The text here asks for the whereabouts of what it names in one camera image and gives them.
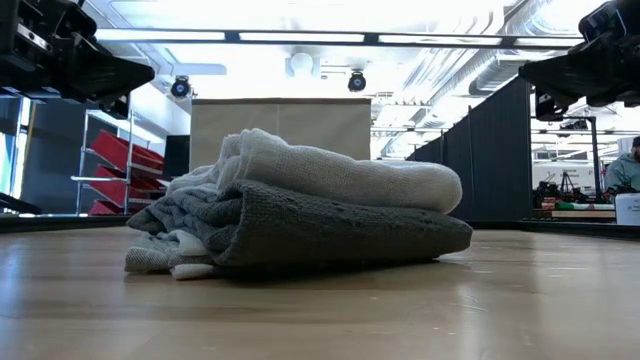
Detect black crossbar with light strips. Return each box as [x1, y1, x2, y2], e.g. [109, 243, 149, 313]
[94, 28, 586, 51]

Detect white plastic container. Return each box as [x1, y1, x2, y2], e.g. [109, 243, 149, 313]
[614, 192, 640, 227]

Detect black metal stand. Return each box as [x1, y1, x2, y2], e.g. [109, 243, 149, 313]
[531, 115, 604, 201]

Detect metal rack with red bins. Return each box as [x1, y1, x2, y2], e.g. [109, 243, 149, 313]
[71, 109, 169, 217]

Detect black monitor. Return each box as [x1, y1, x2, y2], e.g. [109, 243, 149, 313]
[163, 134, 192, 179]

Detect person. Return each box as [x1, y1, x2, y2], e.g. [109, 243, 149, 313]
[603, 135, 640, 195]

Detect dark grey-blue towel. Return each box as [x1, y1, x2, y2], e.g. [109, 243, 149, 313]
[126, 178, 474, 270]

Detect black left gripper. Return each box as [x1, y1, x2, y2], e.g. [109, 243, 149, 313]
[0, 0, 157, 120]

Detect black partition curtain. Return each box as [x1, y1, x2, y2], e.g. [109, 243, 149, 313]
[405, 77, 534, 222]

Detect white towel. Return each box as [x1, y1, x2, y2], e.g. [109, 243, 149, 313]
[166, 127, 464, 216]

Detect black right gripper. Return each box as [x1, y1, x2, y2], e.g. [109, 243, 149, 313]
[518, 0, 640, 122]

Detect round white ceiling fixture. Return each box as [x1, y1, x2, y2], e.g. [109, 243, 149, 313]
[284, 52, 322, 79]

